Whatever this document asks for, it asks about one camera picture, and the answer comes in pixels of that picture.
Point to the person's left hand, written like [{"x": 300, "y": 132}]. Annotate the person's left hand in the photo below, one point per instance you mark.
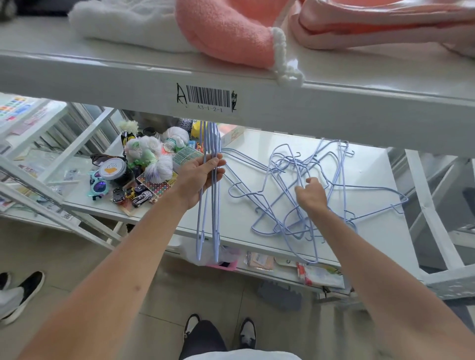
[{"x": 196, "y": 178}]

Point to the person's right hand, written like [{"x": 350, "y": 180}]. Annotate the person's right hand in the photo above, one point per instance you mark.
[{"x": 313, "y": 196}]

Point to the pile of lilac hangers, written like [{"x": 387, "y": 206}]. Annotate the pile of lilac hangers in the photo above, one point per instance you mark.
[{"x": 293, "y": 167}]

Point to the gathered bunch of blue hangers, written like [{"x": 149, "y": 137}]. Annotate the gathered bunch of blue hangers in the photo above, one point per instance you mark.
[{"x": 215, "y": 230}]

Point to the person's right forearm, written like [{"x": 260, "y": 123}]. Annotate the person's right forearm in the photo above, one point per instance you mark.
[{"x": 389, "y": 289}]

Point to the person's left forearm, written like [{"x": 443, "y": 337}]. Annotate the person's left forearm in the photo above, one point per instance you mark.
[{"x": 111, "y": 289}]

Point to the person's left shoe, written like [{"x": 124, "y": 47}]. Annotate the person's left shoe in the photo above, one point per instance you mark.
[{"x": 191, "y": 324}]

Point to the person's shoe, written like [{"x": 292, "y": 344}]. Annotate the person's shoe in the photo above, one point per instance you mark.
[
  {"x": 191, "y": 324},
  {"x": 26, "y": 296},
  {"x": 3, "y": 280},
  {"x": 248, "y": 332}
]

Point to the person's right shoe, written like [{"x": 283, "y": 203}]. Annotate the person's right shoe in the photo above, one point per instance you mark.
[{"x": 248, "y": 332}]

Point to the person's black trousers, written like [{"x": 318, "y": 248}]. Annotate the person's black trousers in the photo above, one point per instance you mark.
[{"x": 204, "y": 341}]

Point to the white mesh bag purple contents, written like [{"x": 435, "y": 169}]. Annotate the white mesh bag purple contents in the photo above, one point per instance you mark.
[{"x": 159, "y": 170}]

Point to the colourful dotted sticker sheet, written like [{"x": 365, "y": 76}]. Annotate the colourful dotted sticker sheet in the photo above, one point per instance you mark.
[{"x": 157, "y": 185}]

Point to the green cap bottle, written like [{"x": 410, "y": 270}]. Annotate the green cap bottle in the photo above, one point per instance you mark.
[{"x": 170, "y": 144}]

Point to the white plastic bag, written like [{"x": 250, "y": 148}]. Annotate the white plastic bag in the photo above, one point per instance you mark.
[{"x": 176, "y": 135}]

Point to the yellow snack packet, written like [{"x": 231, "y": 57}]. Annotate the yellow snack packet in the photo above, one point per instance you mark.
[{"x": 194, "y": 128}]

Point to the black white dotted ball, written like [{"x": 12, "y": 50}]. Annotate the black white dotted ball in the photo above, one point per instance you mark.
[{"x": 184, "y": 123}]

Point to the white pink box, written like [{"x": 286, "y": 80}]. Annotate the white pink box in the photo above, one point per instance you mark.
[{"x": 232, "y": 133}]

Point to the small black toy car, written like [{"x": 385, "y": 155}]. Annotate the small black toy car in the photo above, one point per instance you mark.
[{"x": 140, "y": 188}]

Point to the silver black toy car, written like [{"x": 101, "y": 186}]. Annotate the silver black toy car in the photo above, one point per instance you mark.
[{"x": 141, "y": 199}]

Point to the white mesh bag green contents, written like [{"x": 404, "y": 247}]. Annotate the white mesh bag green contents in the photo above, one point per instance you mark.
[{"x": 143, "y": 148}]

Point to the white table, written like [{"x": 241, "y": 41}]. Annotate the white table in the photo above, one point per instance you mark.
[{"x": 371, "y": 167}]

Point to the black round jar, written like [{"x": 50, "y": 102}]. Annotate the black round jar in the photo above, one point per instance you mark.
[{"x": 150, "y": 131}]

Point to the yellow toy car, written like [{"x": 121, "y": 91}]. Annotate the yellow toy car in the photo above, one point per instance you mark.
[{"x": 130, "y": 192}]

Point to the red white packet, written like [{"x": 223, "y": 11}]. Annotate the red white packet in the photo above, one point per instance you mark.
[{"x": 319, "y": 274}]

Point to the yellow black toy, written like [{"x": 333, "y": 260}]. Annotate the yellow black toy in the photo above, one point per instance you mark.
[{"x": 128, "y": 137}]

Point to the white metal shelf board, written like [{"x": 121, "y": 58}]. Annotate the white metal shelf board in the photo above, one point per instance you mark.
[{"x": 334, "y": 118}]

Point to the barcode sticker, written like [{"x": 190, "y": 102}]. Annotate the barcode sticker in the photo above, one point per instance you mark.
[{"x": 208, "y": 97}]

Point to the peach packet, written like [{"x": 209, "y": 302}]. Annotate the peach packet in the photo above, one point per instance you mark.
[{"x": 259, "y": 261}]

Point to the round tin white lid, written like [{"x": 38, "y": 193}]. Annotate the round tin white lid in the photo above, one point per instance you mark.
[{"x": 112, "y": 170}]

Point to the white artificial flower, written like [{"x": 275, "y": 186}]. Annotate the white artificial flower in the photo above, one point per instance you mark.
[{"x": 129, "y": 126}]

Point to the pink basket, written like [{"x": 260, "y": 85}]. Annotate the pink basket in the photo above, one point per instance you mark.
[{"x": 222, "y": 264}]

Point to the black sunglasses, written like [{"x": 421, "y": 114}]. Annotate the black sunglasses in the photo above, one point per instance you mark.
[{"x": 102, "y": 159}]

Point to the teal toy sunglasses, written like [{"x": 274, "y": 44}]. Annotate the teal toy sunglasses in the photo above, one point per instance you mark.
[{"x": 98, "y": 186}]

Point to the dark grey floor mat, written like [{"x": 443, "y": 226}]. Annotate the dark grey floor mat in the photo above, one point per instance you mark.
[{"x": 280, "y": 295}]

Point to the pink fluffy towel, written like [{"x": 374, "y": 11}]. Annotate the pink fluffy towel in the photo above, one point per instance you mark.
[{"x": 230, "y": 33}]

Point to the white fluffy towel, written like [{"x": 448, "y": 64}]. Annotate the white fluffy towel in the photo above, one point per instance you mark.
[{"x": 130, "y": 22}]

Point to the colour swatch card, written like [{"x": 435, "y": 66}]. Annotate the colour swatch card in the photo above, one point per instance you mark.
[{"x": 15, "y": 107}]

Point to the black bag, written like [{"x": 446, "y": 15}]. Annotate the black bag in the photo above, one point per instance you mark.
[{"x": 41, "y": 2}]

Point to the white metal rack frame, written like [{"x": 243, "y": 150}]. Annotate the white metal rack frame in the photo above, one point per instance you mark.
[
  {"x": 433, "y": 207},
  {"x": 37, "y": 193}
]

